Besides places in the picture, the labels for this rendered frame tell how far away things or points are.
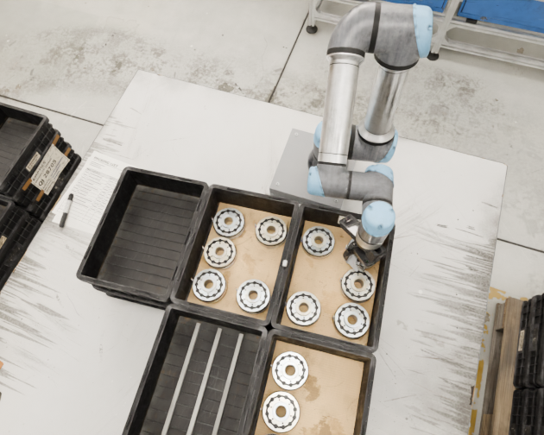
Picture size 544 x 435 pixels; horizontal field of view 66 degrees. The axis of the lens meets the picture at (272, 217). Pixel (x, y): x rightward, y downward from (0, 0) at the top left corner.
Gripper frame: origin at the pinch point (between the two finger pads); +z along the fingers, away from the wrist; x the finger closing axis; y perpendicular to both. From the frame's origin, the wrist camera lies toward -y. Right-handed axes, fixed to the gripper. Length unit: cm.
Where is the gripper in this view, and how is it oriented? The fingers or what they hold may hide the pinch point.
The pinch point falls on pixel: (354, 255)
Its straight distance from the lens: 134.6
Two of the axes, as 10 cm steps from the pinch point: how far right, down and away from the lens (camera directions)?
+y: 5.1, 7.8, -3.7
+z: 0.4, 4.1, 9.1
